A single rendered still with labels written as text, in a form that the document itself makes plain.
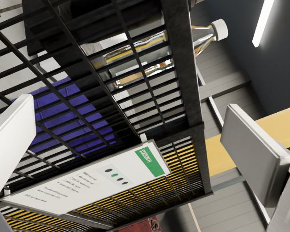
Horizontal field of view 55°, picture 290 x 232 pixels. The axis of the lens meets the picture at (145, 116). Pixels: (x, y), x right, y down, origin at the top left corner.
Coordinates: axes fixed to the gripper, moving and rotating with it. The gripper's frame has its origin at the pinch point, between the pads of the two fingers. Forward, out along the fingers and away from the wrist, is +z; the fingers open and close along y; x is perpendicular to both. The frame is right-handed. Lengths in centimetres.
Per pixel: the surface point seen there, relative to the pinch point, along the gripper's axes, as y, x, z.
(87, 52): -4.9, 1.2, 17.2
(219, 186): 38, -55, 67
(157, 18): 3.4, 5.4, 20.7
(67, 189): -10.7, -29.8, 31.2
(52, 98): -67, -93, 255
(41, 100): -80, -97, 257
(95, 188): -5.3, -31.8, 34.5
